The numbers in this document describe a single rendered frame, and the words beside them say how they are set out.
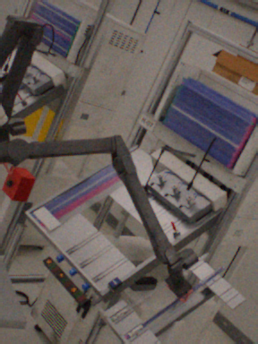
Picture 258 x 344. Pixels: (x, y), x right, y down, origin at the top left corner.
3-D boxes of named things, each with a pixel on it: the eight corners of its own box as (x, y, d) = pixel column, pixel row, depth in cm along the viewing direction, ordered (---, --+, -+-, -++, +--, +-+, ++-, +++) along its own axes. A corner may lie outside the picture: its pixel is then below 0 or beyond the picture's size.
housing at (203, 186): (215, 221, 274) (213, 201, 264) (153, 174, 303) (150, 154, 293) (227, 212, 277) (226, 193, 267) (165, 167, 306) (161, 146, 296)
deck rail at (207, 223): (105, 304, 248) (102, 296, 243) (102, 301, 249) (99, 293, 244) (224, 218, 274) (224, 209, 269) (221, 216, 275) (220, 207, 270)
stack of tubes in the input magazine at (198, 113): (228, 168, 261) (256, 116, 253) (160, 123, 291) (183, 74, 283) (244, 172, 270) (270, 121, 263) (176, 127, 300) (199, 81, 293)
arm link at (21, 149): (121, 136, 217) (130, 131, 208) (125, 171, 217) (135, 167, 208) (1, 143, 199) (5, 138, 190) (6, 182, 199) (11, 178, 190)
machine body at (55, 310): (91, 409, 287) (142, 310, 270) (25, 322, 329) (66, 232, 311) (174, 389, 336) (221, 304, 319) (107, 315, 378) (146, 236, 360)
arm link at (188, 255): (154, 253, 219) (163, 252, 211) (176, 236, 223) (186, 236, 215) (170, 278, 220) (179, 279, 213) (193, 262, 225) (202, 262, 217)
